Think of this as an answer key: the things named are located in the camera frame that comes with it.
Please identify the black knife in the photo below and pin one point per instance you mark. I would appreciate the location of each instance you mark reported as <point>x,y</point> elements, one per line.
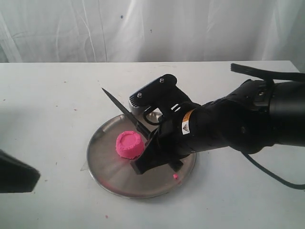
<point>140,127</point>

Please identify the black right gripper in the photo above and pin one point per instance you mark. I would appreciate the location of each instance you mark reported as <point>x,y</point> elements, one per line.
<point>180,133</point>

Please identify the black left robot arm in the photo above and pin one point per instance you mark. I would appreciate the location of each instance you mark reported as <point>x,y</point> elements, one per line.
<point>16,176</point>

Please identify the white backdrop curtain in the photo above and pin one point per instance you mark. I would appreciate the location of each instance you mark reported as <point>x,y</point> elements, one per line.
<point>152,30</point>

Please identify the round stainless steel plate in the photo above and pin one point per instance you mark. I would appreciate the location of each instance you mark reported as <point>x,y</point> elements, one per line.
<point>116,175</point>

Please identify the pink dough lump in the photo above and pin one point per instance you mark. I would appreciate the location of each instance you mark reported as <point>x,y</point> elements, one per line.
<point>129,145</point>

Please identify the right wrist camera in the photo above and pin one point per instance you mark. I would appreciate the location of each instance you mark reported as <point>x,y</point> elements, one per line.
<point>162,94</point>

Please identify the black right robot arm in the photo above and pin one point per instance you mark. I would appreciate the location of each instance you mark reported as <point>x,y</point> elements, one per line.
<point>253,116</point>

